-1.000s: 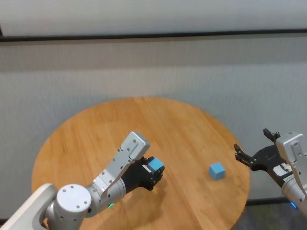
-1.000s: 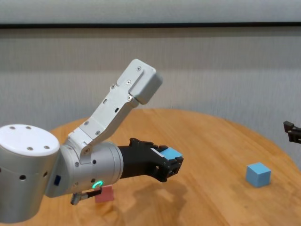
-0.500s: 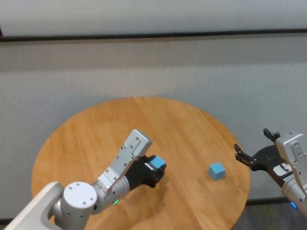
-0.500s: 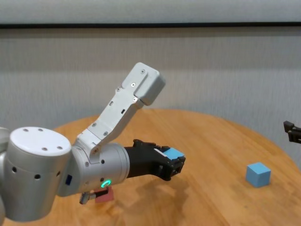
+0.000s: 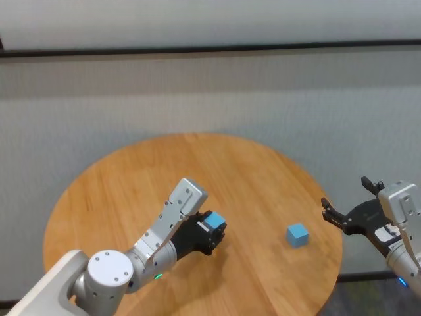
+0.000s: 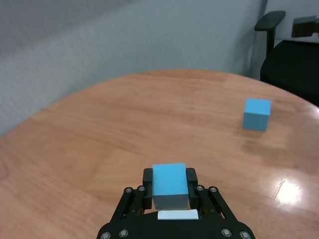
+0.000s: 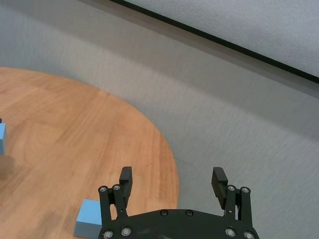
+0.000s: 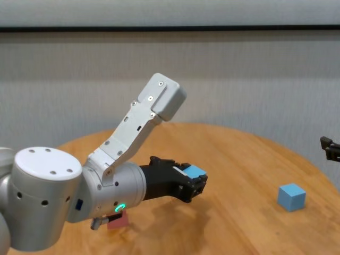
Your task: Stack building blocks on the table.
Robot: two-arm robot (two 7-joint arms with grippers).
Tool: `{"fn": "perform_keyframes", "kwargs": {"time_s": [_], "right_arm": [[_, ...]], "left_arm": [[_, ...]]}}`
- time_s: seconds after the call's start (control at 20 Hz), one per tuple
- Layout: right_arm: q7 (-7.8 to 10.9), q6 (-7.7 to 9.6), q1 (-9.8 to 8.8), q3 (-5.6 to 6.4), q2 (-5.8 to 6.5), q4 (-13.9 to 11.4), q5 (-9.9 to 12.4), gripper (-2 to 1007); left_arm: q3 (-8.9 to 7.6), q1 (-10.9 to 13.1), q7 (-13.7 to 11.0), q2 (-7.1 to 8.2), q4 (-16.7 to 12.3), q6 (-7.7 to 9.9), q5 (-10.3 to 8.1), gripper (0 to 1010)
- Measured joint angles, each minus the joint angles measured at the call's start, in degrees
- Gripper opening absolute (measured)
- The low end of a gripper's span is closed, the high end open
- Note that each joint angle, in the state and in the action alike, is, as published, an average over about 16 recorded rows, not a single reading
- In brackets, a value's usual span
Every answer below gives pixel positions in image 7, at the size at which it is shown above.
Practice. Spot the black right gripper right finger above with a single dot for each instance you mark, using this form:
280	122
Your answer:
231	199

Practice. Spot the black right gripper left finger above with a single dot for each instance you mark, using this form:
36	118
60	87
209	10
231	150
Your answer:
107	201

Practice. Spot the blue building block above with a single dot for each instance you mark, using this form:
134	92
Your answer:
88	217
2	139

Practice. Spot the black wall strip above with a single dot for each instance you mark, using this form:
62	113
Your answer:
211	37

